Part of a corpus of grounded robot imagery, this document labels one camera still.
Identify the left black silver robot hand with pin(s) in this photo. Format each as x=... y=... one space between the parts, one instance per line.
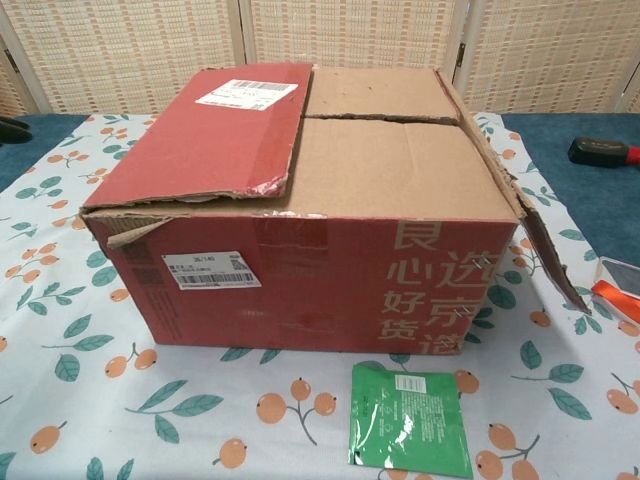
x=12 y=131

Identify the white card holder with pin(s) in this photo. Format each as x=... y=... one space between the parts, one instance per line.
x=622 y=275

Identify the red cardboard shipping box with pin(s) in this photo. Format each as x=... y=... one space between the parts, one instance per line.
x=300 y=200

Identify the green foil sachet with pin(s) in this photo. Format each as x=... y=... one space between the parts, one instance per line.
x=410 y=425

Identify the black key fob red tag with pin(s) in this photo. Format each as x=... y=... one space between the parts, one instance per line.
x=597 y=150

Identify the woven bamboo folding screen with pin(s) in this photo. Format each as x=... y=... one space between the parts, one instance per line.
x=125 y=45

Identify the floral print tablecloth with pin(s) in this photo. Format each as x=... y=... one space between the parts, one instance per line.
x=150 y=400

